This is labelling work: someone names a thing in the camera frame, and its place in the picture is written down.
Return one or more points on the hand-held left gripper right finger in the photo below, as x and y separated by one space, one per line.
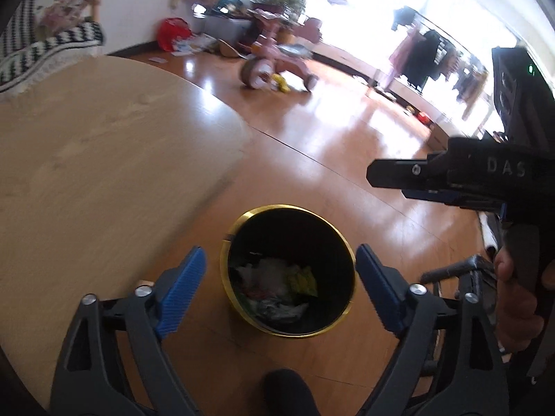
381 290

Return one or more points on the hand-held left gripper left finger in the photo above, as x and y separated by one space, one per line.
182 290

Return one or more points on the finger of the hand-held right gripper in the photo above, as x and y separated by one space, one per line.
403 173
433 196

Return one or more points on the red wrapper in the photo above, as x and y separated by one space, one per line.
254 291

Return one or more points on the black bin with gold rim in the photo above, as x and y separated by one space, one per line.
321 247

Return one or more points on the yellow-green wrapper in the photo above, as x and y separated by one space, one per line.
303 279

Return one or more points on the white tissue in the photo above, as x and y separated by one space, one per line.
271 271

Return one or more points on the person's right hand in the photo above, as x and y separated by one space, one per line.
516 316

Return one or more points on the white roll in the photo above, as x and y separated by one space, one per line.
488 234

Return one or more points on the clothes rack with garments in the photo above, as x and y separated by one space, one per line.
429 60

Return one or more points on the person's black shoe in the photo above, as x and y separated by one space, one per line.
286 394

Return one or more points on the yellow toy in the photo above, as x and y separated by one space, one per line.
281 82

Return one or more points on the pink tricycle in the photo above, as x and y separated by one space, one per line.
273 56

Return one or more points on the grey storage box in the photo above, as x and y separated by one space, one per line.
221 26

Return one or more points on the scattered papers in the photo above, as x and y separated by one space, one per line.
193 45

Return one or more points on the red bag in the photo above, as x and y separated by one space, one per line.
173 32

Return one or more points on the black-white checkered sofa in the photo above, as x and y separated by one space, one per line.
43 47

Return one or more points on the floral cushion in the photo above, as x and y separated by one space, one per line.
65 8

